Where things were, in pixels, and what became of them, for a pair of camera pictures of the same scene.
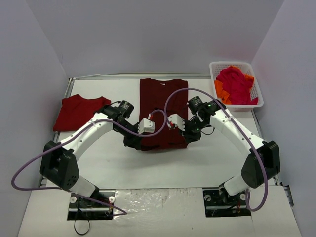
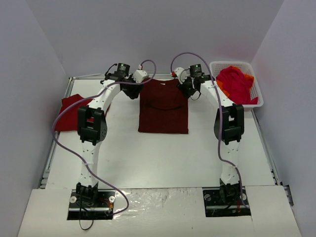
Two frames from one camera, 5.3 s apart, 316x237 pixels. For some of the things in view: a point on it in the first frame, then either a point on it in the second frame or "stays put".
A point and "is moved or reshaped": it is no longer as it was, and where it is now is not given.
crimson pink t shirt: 235,83 stays put
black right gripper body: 191,135 -> 187,89
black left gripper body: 133,141 -> 132,90
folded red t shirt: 75,111 stays put
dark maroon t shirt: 159,99 is moved or reshaped
